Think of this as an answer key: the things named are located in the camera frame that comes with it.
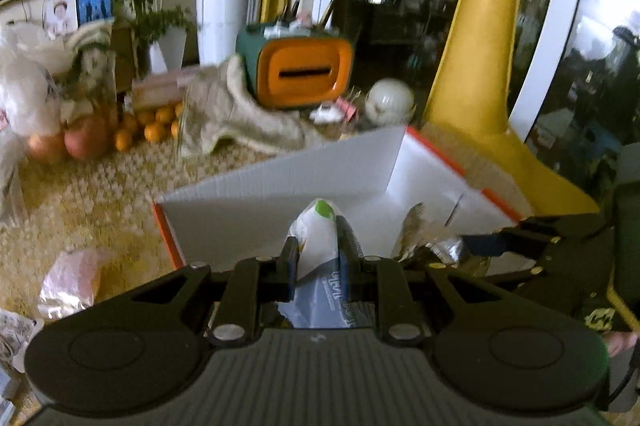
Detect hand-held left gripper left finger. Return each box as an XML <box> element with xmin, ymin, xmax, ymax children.
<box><xmin>126</xmin><ymin>236</ymin><xmax>301</xmax><ymax>348</ymax></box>

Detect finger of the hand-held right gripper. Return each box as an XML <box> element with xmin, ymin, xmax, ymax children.
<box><xmin>461</xmin><ymin>213</ymin><xmax>616</xmax><ymax>259</ymax></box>
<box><xmin>482</xmin><ymin>251</ymin><xmax>617</xmax><ymax>309</ymax></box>

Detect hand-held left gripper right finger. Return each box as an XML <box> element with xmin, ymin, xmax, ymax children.
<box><xmin>336</xmin><ymin>215</ymin><xmax>507</xmax><ymax>343</ymax></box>

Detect orange cardboard shoebox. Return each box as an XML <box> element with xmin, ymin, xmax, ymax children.
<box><xmin>152</xmin><ymin>125</ymin><xmax>537</xmax><ymax>278</ymax></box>

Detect pink snack packet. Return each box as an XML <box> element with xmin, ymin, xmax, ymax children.
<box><xmin>37</xmin><ymin>249</ymin><xmax>114</xmax><ymax>320</ymax></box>

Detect person's right hand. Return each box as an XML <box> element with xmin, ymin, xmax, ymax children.
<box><xmin>606</xmin><ymin>331</ymin><xmax>640</xmax><ymax>357</ymax></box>

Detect yellow giraffe figure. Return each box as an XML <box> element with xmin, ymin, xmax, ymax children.
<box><xmin>419</xmin><ymin>0</ymin><xmax>601</xmax><ymax>218</ymax></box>

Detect small white black object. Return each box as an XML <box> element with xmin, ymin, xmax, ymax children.
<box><xmin>309</xmin><ymin>104</ymin><xmax>346</xmax><ymax>125</ymax></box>

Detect pink binder clip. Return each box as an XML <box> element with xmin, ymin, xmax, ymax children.
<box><xmin>334</xmin><ymin>89</ymin><xmax>367</xmax><ymax>123</ymax></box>

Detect beige crumpled cloth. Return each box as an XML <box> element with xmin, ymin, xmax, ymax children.
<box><xmin>176</xmin><ymin>56</ymin><xmax>322</xmax><ymax>160</ymax></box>

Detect white round ball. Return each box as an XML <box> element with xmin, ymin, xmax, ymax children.
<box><xmin>362</xmin><ymin>79</ymin><xmax>416</xmax><ymax>127</ymax></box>

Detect green orange tissue box organizer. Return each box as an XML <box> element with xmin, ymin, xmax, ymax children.
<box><xmin>236</xmin><ymin>23</ymin><xmax>355</xmax><ymax>110</ymax></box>

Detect pile of oranges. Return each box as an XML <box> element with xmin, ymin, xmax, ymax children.
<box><xmin>112</xmin><ymin>103</ymin><xmax>187</xmax><ymax>152</ymax></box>

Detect pale pink flat box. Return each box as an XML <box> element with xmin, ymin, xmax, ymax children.
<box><xmin>131</xmin><ymin>66</ymin><xmax>201</xmax><ymax>110</ymax></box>

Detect makeup brush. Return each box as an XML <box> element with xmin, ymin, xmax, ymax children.
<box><xmin>319</xmin><ymin>0</ymin><xmax>354</xmax><ymax>30</ymax></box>

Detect glass vase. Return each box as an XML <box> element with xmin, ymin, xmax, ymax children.
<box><xmin>70</xmin><ymin>46</ymin><xmax>122</xmax><ymax>128</ymax></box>

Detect yellowish red apple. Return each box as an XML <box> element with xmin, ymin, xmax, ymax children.
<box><xmin>27</xmin><ymin>131</ymin><xmax>67</xmax><ymax>163</ymax></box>

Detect white printed wrapper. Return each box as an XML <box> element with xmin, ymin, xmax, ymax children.
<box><xmin>0</xmin><ymin>309</ymin><xmax>45</xmax><ymax>375</ymax></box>

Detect clear plastic bag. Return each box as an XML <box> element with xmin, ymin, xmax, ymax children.
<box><xmin>0</xmin><ymin>141</ymin><xmax>27</xmax><ymax>229</ymax></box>

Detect white striped cloth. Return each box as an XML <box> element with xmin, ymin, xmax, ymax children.
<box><xmin>64</xmin><ymin>21</ymin><xmax>114</xmax><ymax>58</ymax></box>

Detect white plastic bag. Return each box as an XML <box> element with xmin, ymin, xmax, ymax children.
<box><xmin>0</xmin><ymin>24</ymin><xmax>64</xmax><ymax>139</ymax></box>

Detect blue photo card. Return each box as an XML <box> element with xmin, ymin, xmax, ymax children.
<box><xmin>76</xmin><ymin>0</ymin><xmax>114</xmax><ymax>28</ymax></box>

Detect portrait photo card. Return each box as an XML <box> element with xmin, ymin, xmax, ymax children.
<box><xmin>42</xmin><ymin>0</ymin><xmax>79</xmax><ymax>38</ymax></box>

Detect white window frame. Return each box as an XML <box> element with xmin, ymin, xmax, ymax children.
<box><xmin>507</xmin><ymin>0</ymin><xmax>594</xmax><ymax>143</ymax></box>

